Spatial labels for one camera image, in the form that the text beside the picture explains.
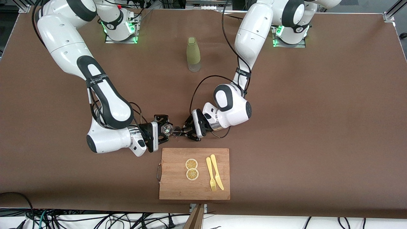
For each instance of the aluminium frame corner profile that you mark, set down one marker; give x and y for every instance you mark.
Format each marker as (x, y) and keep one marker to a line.
(389, 16)
(24, 9)

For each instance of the black power plug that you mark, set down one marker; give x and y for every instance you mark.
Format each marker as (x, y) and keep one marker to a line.
(171, 222)

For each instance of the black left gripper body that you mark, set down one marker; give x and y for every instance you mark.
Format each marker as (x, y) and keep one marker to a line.
(197, 119)

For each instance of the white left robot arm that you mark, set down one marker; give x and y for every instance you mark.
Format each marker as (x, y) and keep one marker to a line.
(254, 31)

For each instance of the green bottle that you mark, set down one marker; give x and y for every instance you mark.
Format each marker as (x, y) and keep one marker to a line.
(193, 54)

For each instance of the yellow plastic fork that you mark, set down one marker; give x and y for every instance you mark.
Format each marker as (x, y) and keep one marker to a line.
(209, 167)

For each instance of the grey power strip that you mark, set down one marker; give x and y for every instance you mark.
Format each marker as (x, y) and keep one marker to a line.
(208, 4)

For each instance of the steel jigger measuring cup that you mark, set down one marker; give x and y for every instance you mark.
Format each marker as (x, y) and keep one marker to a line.
(178, 130)

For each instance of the lemon slice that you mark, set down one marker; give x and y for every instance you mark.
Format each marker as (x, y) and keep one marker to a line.
(192, 174)
(191, 164)

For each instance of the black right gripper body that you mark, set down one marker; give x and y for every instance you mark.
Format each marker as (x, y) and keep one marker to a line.
(146, 130)

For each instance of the wooden camera post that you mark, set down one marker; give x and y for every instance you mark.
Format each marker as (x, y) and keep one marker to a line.
(195, 219)

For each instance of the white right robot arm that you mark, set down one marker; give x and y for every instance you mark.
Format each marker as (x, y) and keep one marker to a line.
(63, 41)

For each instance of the wooden cutting board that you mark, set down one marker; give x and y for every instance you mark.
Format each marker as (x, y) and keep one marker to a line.
(178, 187)

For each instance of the clear glass shaker cup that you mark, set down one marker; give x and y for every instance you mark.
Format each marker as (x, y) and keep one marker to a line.
(166, 129)

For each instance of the yellow plastic knife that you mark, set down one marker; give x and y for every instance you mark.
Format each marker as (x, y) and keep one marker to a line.
(214, 163)

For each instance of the metal post bracket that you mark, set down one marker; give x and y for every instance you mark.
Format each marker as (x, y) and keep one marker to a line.
(191, 208)

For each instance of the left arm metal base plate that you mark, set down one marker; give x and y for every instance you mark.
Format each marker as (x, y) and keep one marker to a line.
(302, 45)

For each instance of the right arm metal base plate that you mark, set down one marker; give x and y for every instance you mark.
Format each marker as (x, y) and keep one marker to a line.
(135, 39)

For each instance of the brown table cover sheet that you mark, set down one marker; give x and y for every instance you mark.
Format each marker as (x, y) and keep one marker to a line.
(95, 175)

